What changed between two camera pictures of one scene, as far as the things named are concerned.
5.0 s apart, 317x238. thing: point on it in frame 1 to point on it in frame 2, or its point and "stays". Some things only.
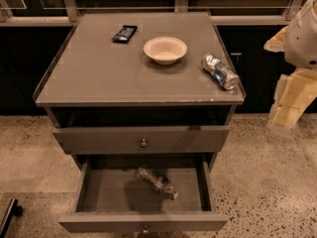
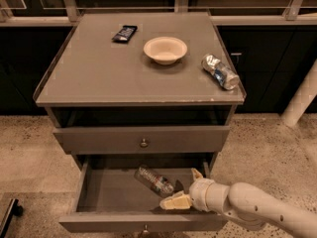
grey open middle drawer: [110, 197] stays
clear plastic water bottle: [159, 183] stays
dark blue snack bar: [125, 35] stays
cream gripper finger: [277, 43] to [197, 190]
